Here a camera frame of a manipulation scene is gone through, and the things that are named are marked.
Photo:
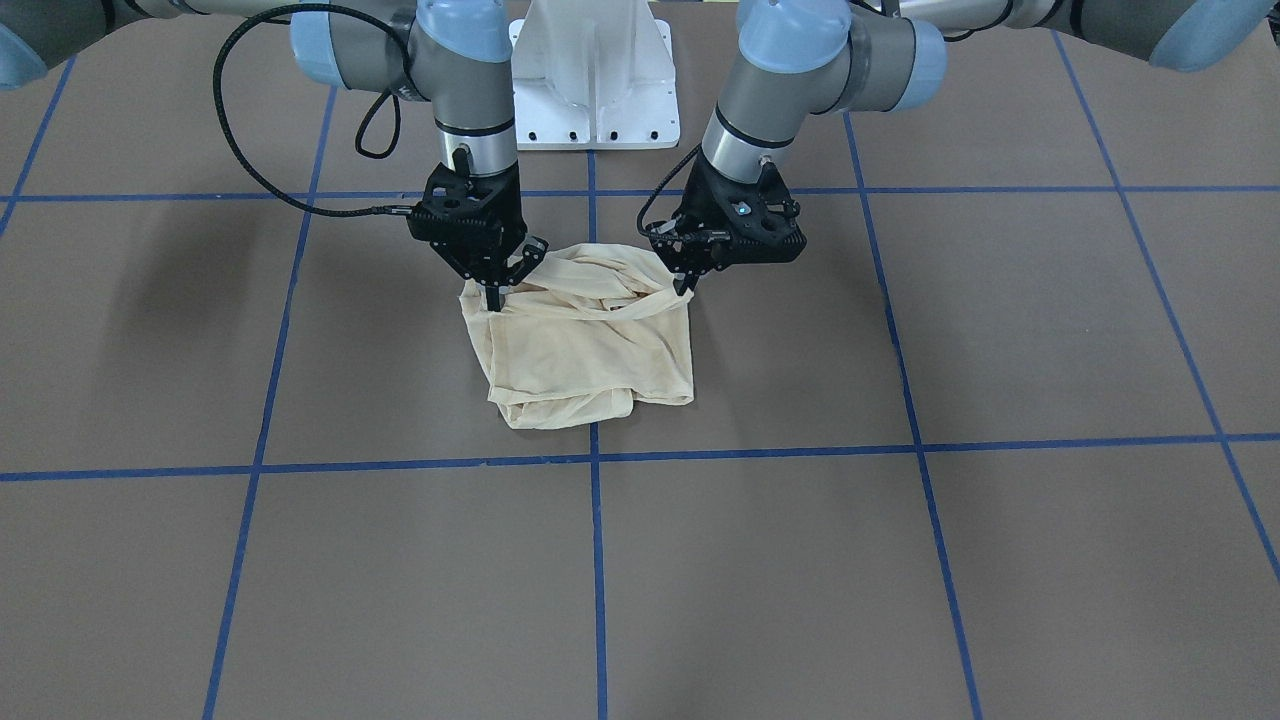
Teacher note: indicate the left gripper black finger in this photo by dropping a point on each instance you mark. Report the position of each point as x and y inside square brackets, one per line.
[685, 278]

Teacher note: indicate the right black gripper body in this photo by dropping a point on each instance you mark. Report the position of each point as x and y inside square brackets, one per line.
[508, 212]

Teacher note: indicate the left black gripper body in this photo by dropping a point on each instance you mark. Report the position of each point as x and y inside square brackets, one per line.
[697, 203]

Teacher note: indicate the cream long-sleeve printed shirt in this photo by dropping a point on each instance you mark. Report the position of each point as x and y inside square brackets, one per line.
[596, 329]

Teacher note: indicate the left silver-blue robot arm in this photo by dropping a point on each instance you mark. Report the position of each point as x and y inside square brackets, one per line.
[800, 59]

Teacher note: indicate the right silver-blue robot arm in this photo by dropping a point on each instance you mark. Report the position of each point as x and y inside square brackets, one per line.
[456, 55]

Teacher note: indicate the brown paper table cover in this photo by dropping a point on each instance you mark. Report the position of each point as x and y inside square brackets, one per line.
[1002, 443]

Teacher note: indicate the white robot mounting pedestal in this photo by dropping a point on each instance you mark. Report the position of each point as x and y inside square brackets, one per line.
[593, 75]

